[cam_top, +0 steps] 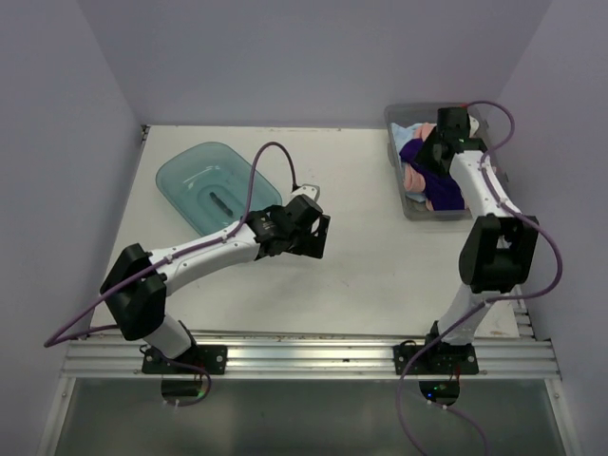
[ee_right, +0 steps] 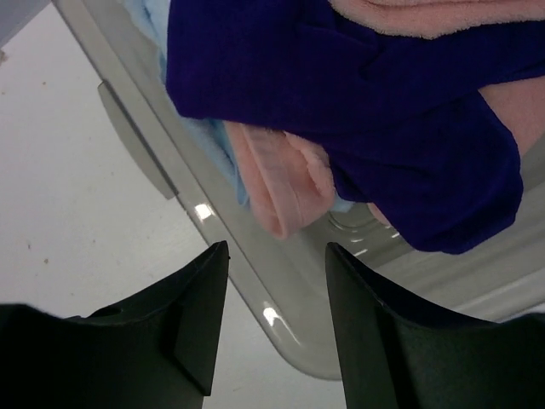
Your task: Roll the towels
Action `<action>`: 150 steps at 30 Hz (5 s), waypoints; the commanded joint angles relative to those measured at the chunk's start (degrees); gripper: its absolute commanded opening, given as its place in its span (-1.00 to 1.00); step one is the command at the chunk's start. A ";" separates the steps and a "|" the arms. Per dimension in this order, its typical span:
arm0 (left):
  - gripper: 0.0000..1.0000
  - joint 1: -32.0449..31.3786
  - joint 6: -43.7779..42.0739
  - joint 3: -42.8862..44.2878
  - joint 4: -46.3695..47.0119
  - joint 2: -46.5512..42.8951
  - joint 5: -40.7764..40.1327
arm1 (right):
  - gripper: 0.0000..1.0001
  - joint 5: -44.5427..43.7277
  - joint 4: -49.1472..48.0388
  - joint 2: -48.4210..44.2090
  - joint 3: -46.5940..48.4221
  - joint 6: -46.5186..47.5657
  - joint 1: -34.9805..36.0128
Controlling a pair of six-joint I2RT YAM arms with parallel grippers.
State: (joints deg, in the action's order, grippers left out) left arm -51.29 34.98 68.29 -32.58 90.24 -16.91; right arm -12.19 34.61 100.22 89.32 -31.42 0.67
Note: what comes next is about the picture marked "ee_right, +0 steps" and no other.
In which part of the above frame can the clear grey plastic bin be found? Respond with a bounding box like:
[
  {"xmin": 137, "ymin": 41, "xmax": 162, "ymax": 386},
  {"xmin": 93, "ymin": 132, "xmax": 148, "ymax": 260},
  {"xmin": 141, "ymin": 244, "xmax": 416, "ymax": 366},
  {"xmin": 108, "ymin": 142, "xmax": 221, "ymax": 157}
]
[{"xmin": 55, "ymin": 1, "xmax": 544, "ymax": 380}]

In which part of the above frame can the dark purple towel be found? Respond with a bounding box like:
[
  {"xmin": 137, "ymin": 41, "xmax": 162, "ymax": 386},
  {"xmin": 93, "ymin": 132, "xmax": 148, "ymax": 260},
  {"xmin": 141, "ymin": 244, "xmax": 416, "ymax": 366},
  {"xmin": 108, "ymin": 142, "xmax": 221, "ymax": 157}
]
[{"xmin": 166, "ymin": 1, "xmax": 544, "ymax": 254}]

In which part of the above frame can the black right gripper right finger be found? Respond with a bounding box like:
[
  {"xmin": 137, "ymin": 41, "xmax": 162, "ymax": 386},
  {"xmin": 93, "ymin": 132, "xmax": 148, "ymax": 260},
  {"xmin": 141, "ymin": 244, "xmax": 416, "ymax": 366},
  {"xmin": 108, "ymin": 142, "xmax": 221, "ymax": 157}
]
[{"xmin": 325, "ymin": 243, "xmax": 544, "ymax": 408}]

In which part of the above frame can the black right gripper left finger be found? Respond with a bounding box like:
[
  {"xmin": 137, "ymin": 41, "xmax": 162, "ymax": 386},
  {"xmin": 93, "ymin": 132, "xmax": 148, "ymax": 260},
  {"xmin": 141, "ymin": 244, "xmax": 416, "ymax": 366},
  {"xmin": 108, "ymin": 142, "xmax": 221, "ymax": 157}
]
[{"xmin": 1, "ymin": 242, "xmax": 229, "ymax": 408}]

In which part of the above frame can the pink towel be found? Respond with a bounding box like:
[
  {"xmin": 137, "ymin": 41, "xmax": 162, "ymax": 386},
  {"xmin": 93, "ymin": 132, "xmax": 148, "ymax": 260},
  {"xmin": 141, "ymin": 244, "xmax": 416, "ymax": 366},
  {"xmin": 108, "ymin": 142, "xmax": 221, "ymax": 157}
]
[{"xmin": 224, "ymin": 1, "xmax": 544, "ymax": 239}]

